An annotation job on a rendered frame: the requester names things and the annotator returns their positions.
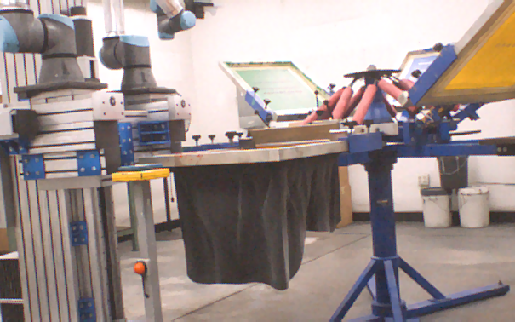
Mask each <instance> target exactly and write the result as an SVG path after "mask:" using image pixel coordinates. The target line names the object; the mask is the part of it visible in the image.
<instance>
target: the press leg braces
mask: <svg viewBox="0 0 515 322"><path fill-rule="evenodd" d="M400 264H401V266H400V267H399V268H400V269H402V270H403V271H404V272H405V273H406V274H407V275H409V276H410V278H411V279H413V280H414V281H415V282H416V283H417V284H418V285H419V286H420V287H422V288H423V289H424V290H426V292H427V293H428V294H430V295H431V296H432V297H433V298H430V299H428V300H429V301H433V302H441V301H445V300H449V299H451V297H447V296H444V295H443V294H442V293H441V291H440V290H439V289H436V288H435V287H434V286H433V285H432V284H431V283H429V282H428V281H427V280H426V278H425V277H423V276H421V275H420V274H419V273H418V272H417V271H416V270H415V269H413V268H412V267H411V266H410V265H409V264H408V263H407V262H406V261H405V260H404V259H403V258H402V257H401V256H400ZM383 267H384V272H386V281H387V285H388V291H389V296H390V300H391V306H392V317H393V322H403V315H402V310H401V305H400V300H399V296H398V292H397V286H396V282H395V277H394V272H393V269H392V261H391V260H388V261H383ZM376 270H377V261H376V260H370V261H369V263H368V265H367V267H366V268H365V269H364V270H363V272H362V273H361V275H359V277H358V279H357V281H356V282H355V284H354V285H353V286H352V288H351V290H350V291H349V293H348V294H346V296H345V297H344V299H343V300H342V303H341V304H340V306H339V307H338V308H337V309H336V311H334V314H333V315H332V316H331V318H330V319H329V321H328V322H341V321H342V320H343V318H344V317H345V315H346V312H347V311H349V309H350V308H351V307H352V305H353V303H354V302H355V300H356V299H357V297H358V296H359V294H361V293H362V291H363V288H364V287H365V285H366V284H367V283H368V282H369V280H370V279H371V276H373V275H374V273H375V271H376Z"/></svg>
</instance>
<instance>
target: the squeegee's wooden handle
mask: <svg viewBox="0 0 515 322"><path fill-rule="evenodd" d="M338 129H340V123H330V124H309V125H299V126H289V127H277V128H267V129H252V130H251V131H250V134H251V137H253V138H254V140H255V146H256V145H269V144H282V142H295V141H320V140H330V141H331V134H330V131H331V130H338Z"/></svg>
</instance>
